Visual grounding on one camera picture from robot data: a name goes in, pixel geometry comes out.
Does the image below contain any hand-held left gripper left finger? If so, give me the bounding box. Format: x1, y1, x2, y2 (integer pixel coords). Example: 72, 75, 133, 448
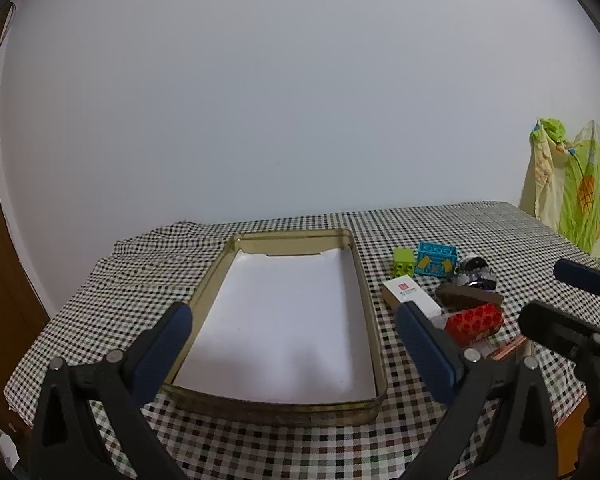
28, 301, 194, 480

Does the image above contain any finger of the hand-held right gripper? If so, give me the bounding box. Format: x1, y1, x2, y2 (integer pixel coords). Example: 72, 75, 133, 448
519, 300, 600, 361
553, 258, 600, 302

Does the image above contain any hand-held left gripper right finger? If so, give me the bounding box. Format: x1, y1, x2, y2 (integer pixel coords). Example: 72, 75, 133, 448
396, 301, 571, 480

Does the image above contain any copper coloured box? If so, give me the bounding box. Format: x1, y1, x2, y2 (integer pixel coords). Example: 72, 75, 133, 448
490, 335, 531, 361

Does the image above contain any white box with red label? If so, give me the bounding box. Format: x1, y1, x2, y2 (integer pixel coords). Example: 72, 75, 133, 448
383, 276, 443, 320

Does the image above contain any red patterned box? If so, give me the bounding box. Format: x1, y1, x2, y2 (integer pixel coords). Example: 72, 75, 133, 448
444, 304, 505, 348

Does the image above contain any brown box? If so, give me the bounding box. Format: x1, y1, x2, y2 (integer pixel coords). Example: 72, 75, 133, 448
435, 282, 505, 312

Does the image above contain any green toy brick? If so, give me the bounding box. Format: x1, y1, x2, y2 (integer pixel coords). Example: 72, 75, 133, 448
391, 247, 417, 278

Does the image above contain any blue toy brick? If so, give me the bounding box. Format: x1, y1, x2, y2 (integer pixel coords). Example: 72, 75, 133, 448
414, 241, 458, 279

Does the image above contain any grey rock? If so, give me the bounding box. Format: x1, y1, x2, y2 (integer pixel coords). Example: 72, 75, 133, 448
454, 256, 497, 291

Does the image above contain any gold metal tray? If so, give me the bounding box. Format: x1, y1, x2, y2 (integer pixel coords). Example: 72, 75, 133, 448
161, 228, 387, 423

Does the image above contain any checkered tablecloth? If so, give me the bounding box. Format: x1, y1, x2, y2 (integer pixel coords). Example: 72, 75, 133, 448
5, 201, 600, 480

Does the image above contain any green yellow printed cloth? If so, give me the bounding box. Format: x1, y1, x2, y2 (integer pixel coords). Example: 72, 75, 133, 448
519, 117, 600, 261

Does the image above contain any white paper liner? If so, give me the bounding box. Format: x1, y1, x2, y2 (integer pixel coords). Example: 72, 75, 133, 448
172, 247, 379, 403

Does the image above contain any wooden door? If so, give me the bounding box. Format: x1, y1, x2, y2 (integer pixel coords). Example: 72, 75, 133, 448
0, 10, 51, 431

